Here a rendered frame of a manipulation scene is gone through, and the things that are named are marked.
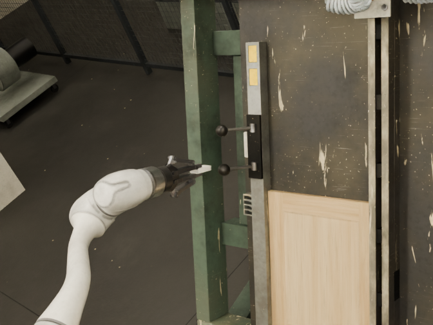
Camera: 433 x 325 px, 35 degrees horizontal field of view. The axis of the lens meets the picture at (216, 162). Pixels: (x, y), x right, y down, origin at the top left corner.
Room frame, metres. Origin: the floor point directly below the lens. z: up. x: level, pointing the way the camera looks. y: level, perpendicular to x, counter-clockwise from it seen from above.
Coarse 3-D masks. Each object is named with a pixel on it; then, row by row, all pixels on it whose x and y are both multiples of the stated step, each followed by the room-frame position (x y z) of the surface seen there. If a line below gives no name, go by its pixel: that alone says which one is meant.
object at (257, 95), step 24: (264, 48) 1.91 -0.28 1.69; (264, 72) 1.88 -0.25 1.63; (264, 96) 1.86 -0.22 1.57; (264, 120) 1.83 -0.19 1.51; (264, 144) 1.80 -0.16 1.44; (264, 168) 1.77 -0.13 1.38; (264, 192) 1.74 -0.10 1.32; (264, 216) 1.72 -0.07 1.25; (264, 240) 1.69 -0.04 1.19; (264, 264) 1.67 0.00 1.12; (264, 288) 1.64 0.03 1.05; (264, 312) 1.62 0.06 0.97
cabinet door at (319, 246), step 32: (288, 192) 1.71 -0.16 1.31; (288, 224) 1.67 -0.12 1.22; (320, 224) 1.59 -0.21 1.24; (352, 224) 1.51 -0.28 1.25; (288, 256) 1.64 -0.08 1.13; (320, 256) 1.56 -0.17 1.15; (352, 256) 1.48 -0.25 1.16; (288, 288) 1.60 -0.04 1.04; (320, 288) 1.52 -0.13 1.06; (352, 288) 1.45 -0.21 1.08; (288, 320) 1.57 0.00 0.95; (320, 320) 1.49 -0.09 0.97; (352, 320) 1.42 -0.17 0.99
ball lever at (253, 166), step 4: (220, 164) 1.77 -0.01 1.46; (224, 164) 1.76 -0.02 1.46; (252, 164) 1.78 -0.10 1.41; (256, 164) 1.78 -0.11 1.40; (220, 168) 1.76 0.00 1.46; (224, 168) 1.75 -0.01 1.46; (228, 168) 1.75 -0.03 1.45; (232, 168) 1.77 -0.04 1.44; (236, 168) 1.77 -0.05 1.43; (240, 168) 1.77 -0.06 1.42; (244, 168) 1.77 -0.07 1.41; (252, 168) 1.77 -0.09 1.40; (256, 168) 1.77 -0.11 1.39; (220, 172) 1.75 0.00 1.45; (224, 172) 1.75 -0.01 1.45; (228, 172) 1.75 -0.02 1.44
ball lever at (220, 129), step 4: (220, 124) 1.82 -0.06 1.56; (252, 124) 1.82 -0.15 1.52; (216, 128) 1.81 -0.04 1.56; (220, 128) 1.80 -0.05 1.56; (224, 128) 1.80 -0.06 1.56; (228, 128) 1.81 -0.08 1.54; (232, 128) 1.81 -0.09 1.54; (236, 128) 1.81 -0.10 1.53; (240, 128) 1.81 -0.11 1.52; (244, 128) 1.81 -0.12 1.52; (248, 128) 1.82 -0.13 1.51; (252, 128) 1.81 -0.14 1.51; (216, 132) 1.80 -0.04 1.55; (220, 132) 1.79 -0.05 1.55; (224, 132) 1.79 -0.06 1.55; (220, 136) 1.80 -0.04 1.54; (224, 136) 1.80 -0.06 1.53
